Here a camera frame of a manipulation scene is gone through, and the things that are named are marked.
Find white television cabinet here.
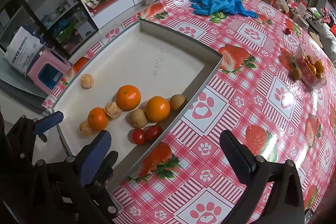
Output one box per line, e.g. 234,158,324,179
85,0,184,30

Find pink plastic stool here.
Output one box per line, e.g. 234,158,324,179
27,46,73,95

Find small orange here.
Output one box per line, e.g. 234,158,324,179
87,107,109,131

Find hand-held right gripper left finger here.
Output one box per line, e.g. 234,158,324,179
25,130,112,224

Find clear glass bowl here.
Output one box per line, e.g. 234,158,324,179
293,43,327,90

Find red checked strawberry tablecloth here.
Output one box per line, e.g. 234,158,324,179
42,0,336,224

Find blue rubber gloves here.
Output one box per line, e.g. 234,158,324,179
188,0,259,19

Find pile of small packets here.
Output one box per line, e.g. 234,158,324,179
289,0,323,22

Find white sack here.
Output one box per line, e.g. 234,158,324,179
4,25,46,76

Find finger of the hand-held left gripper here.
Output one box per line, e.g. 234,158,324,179
88,151,119,220
10,111,65,143

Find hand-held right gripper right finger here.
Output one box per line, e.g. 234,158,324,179
219,130,306,224

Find grey rectangular tray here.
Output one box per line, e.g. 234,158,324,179
51,20,223,191

